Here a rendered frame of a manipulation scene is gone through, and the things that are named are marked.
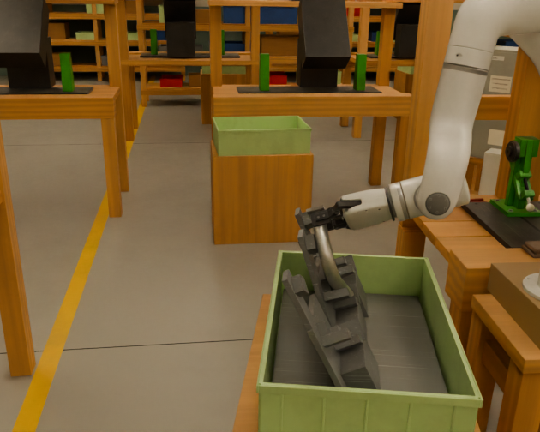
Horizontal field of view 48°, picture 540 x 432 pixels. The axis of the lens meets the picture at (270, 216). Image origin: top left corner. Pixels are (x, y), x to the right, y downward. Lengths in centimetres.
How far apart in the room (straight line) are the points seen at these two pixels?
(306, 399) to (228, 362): 175
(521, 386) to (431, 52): 119
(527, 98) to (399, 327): 115
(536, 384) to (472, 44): 82
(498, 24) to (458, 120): 19
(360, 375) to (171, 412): 146
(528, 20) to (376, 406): 80
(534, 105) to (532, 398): 118
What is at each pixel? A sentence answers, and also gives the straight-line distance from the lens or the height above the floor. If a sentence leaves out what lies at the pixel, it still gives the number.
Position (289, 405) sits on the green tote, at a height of 92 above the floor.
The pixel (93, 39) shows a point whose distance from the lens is 1127.
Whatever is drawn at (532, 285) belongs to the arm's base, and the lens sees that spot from 169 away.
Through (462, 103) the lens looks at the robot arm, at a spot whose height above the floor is 145.
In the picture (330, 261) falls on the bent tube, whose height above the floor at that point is 110.
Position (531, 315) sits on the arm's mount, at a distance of 163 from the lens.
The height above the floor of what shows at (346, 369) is 91.
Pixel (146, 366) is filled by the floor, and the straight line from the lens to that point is 292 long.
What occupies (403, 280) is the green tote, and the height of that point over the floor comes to 89.
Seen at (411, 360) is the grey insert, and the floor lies 85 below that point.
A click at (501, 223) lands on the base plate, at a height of 90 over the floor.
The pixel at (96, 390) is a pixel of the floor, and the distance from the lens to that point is 282.
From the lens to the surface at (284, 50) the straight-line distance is 888.
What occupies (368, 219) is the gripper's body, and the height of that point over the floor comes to 119.
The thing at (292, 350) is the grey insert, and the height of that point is 85.
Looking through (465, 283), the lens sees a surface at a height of 85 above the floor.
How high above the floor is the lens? 166
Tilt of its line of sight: 21 degrees down
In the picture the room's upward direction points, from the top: 1 degrees clockwise
